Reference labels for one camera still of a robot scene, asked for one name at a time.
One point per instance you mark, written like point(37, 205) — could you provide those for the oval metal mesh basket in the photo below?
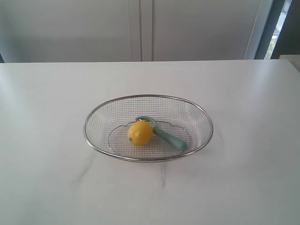
point(106, 127)

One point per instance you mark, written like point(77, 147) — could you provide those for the teal handled peeler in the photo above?
point(172, 140)

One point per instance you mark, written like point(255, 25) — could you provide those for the yellow lemon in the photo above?
point(140, 133)

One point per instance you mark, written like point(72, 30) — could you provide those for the white side table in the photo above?
point(294, 59)

